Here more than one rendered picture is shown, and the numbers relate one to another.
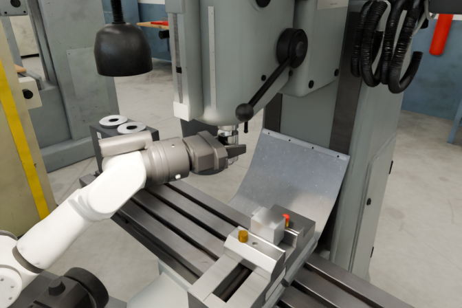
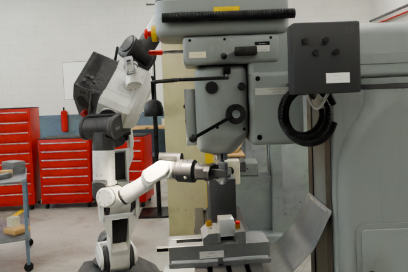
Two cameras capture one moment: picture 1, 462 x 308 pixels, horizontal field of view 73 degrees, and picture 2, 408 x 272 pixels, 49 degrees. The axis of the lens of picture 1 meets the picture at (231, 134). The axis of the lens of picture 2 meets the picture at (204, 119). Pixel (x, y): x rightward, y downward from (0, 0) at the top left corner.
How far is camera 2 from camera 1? 1.32 m
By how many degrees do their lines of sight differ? 52
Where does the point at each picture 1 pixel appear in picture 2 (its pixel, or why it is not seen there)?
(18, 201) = not seen: hidden behind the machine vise
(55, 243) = (130, 190)
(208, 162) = (201, 173)
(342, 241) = not seen: outside the picture
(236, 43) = (200, 109)
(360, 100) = (331, 161)
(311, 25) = (253, 103)
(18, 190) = not seen: hidden behind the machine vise
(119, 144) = (166, 155)
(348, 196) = (339, 255)
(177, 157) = (185, 166)
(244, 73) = (204, 123)
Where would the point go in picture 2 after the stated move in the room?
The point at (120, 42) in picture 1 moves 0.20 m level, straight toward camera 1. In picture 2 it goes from (147, 105) to (110, 107)
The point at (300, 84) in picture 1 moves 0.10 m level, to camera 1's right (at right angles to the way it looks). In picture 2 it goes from (251, 136) to (273, 138)
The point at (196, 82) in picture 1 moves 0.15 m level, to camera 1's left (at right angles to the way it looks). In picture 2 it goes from (192, 127) to (167, 126)
